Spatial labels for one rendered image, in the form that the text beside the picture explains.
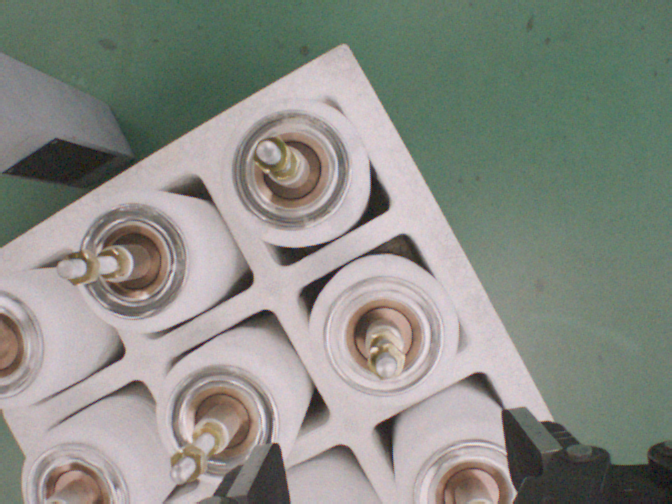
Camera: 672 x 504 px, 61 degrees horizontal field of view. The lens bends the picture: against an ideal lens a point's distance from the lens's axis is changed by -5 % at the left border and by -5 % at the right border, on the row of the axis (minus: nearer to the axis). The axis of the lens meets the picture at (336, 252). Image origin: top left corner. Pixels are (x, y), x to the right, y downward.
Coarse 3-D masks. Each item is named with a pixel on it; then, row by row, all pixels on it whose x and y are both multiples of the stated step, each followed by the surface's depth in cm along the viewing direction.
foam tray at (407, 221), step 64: (320, 64) 44; (384, 128) 44; (192, 192) 52; (384, 192) 50; (0, 256) 46; (64, 256) 49; (256, 256) 45; (320, 256) 44; (448, 256) 44; (192, 320) 45; (320, 384) 45; (448, 384) 44; (512, 384) 44; (320, 448) 45; (384, 448) 47
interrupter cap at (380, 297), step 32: (352, 288) 37; (384, 288) 37; (416, 288) 36; (352, 320) 37; (416, 320) 37; (352, 352) 37; (416, 352) 37; (352, 384) 37; (384, 384) 37; (416, 384) 37
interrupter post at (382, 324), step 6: (372, 324) 36; (378, 324) 35; (384, 324) 35; (390, 324) 35; (396, 324) 37; (372, 330) 34; (378, 330) 34; (396, 330) 34; (366, 336) 35; (366, 342) 34; (402, 342) 34; (366, 348) 34; (402, 348) 34
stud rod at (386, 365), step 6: (378, 342) 33; (384, 354) 29; (390, 354) 29; (378, 360) 29; (384, 360) 28; (390, 360) 28; (378, 366) 28; (384, 366) 28; (390, 366) 28; (396, 366) 28; (378, 372) 28; (384, 372) 28; (390, 372) 28
